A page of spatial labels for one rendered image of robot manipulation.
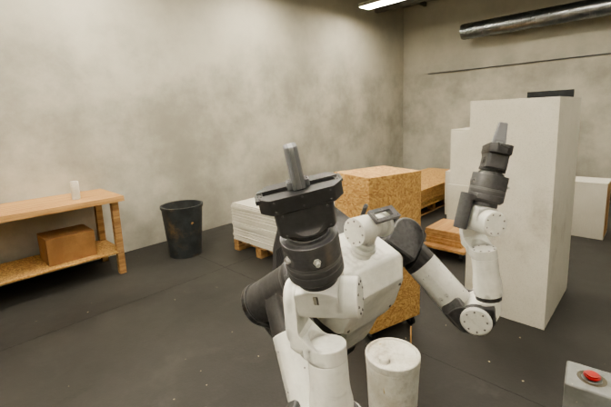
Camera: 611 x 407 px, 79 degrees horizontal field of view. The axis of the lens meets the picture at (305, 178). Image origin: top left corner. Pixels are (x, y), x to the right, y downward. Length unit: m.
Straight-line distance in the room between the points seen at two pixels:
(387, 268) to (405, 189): 1.87
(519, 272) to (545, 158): 0.90
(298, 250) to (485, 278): 0.68
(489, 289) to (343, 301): 0.59
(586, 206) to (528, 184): 2.77
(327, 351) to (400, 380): 1.62
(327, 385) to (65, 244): 4.19
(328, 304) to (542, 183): 2.73
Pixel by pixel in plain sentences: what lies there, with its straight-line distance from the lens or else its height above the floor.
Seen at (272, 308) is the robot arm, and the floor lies 1.30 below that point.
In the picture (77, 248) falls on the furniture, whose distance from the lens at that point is 4.72.
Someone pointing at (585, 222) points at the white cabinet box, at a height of 0.20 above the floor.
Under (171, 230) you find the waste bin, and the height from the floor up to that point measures 0.38.
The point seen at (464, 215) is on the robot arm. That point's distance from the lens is 1.04.
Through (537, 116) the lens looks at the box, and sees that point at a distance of 3.16.
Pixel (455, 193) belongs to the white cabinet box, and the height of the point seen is 0.60.
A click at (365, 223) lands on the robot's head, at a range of 0.85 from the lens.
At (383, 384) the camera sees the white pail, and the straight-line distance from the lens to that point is 2.28.
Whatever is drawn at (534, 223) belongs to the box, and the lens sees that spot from 3.27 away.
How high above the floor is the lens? 1.68
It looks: 9 degrees down
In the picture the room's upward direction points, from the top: 2 degrees counter-clockwise
